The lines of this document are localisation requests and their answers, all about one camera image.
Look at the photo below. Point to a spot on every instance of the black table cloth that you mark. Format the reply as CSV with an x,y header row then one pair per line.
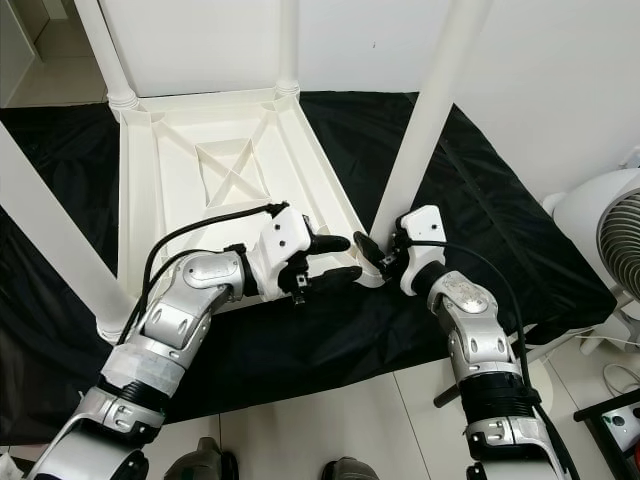
x,y
520,260

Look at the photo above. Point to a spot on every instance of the black metal frame bar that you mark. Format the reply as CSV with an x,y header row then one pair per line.
x,y
450,396

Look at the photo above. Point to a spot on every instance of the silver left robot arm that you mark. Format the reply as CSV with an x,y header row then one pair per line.
x,y
180,335

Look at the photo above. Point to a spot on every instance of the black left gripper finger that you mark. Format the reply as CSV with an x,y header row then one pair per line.
x,y
332,280
330,243

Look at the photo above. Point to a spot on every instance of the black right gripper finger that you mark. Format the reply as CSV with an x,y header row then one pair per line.
x,y
370,251

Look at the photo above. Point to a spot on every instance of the white plastic table top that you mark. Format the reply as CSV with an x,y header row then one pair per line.
x,y
240,150

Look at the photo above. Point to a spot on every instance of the white crumpled plastic sheet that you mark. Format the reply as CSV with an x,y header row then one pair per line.
x,y
10,468

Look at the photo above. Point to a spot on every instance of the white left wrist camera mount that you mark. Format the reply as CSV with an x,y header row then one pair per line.
x,y
280,237

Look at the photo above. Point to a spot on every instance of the grey robot right leg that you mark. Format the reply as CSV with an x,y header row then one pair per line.
x,y
350,470

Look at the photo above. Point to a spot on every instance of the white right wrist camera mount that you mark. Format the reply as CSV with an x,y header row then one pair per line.
x,y
425,232

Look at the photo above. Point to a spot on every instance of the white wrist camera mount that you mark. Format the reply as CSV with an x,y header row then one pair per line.
x,y
280,237
425,232

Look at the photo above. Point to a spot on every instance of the white electric fan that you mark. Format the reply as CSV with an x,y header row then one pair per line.
x,y
600,235

